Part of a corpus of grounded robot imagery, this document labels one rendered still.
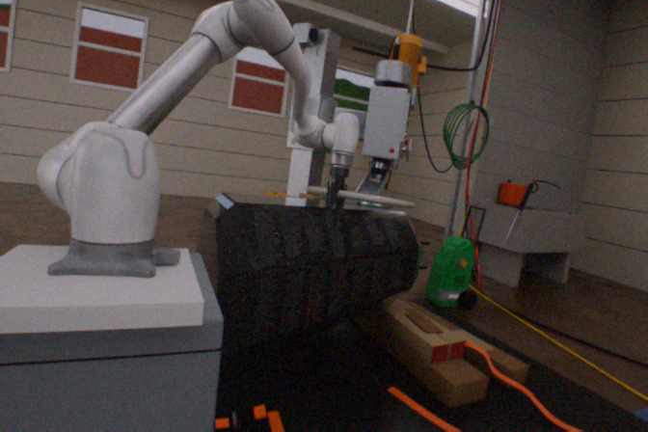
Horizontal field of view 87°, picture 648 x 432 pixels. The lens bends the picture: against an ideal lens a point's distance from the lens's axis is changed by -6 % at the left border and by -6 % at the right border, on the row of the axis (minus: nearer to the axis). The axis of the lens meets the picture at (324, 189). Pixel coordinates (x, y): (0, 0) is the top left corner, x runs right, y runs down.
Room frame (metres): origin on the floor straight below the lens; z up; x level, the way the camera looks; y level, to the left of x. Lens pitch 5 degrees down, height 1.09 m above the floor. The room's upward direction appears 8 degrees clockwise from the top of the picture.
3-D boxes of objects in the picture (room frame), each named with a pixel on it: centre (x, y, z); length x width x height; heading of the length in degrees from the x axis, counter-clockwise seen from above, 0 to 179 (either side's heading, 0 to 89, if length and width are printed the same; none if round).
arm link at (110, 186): (0.71, 0.42, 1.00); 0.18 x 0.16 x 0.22; 55
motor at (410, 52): (2.88, -0.51, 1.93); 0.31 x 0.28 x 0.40; 75
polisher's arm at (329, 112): (2.84, -0.04, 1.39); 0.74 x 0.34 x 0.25; 96
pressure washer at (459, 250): (3.05, -1.20, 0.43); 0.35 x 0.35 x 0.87; 13
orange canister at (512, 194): (4.35, -2.34, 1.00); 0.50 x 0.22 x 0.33; 115
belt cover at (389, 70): (2.58, -0.42, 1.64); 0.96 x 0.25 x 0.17; 165
